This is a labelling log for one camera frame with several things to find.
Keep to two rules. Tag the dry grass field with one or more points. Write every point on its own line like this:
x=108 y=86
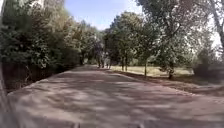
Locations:
x=156 y=70

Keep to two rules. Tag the dirt verge strip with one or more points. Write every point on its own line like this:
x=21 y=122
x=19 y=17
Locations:
x=186 y=85

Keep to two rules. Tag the dense wood of trees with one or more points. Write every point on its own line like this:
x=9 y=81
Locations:
x=40 y=40

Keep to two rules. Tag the robot's own part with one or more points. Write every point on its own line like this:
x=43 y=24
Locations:
x=140 y=125
x=77 y=125

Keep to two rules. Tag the row of trees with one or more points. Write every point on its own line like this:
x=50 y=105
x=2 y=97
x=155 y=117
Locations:
x=160 y=36

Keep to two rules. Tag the grey asphalt path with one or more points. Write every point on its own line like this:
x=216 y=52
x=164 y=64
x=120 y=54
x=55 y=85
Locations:
x=113 y=100

